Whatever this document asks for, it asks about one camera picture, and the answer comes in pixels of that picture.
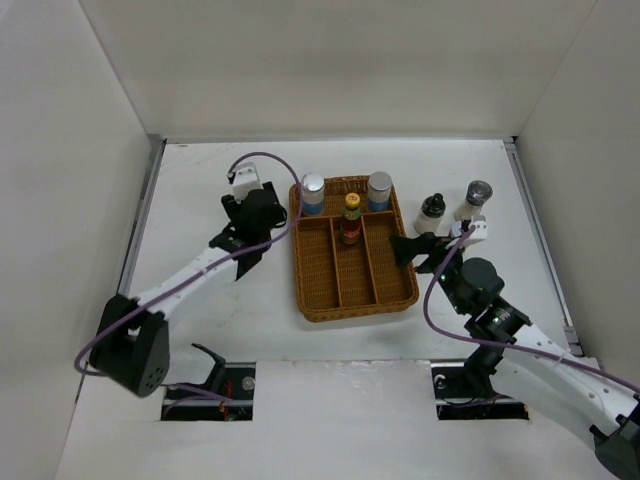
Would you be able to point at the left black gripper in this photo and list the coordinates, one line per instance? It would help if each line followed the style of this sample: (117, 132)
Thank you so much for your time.
(233, 207)

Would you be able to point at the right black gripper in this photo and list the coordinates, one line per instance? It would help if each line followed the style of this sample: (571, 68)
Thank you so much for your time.
(406, 248)

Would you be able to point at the black knob white powder bottle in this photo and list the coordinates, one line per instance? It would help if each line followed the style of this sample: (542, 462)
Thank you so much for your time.
(430, 214)

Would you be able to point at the red sauce bottle yellow cap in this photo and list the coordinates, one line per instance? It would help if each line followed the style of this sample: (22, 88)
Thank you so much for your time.
(350, 226)

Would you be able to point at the tall blue label jar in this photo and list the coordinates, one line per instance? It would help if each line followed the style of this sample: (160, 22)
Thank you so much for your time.
(379, 187)

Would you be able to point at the dark paste jar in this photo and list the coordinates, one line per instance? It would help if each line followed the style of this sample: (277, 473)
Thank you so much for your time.
(457, 229)

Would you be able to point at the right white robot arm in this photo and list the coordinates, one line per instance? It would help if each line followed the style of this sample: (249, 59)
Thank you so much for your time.
(516, 359)

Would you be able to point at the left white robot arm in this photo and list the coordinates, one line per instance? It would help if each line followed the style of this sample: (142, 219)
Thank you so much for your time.
(132, 344)

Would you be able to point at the brown wicker divided tray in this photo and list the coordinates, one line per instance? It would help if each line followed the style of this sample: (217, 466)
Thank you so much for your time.
(336, 281)

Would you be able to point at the dark cap salt shaker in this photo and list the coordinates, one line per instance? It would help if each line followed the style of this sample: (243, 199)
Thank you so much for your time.
(477, 195)

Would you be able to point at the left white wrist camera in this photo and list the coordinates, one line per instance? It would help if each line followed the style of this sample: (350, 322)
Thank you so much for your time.
(243, 179)

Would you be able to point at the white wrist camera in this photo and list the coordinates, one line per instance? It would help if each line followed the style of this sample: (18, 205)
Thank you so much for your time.
(475, 229)
(243, 179)

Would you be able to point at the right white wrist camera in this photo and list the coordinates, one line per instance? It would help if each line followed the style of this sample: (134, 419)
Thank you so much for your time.
(475, 229)

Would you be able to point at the left aluminium table rail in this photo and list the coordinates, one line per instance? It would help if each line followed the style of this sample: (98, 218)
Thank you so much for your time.
(157, 148)

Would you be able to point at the aluminium table rail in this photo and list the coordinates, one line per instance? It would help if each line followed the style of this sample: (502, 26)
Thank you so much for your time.
(157, 148)
(541, 241)

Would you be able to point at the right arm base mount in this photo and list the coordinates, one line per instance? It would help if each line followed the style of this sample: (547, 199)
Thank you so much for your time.
(463, 391)

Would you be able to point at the right aluminium table rail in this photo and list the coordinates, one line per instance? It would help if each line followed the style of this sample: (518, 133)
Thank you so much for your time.
(541, 241)

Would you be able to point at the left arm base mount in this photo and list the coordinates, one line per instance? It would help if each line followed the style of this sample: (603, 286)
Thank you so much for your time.
(204, 386)

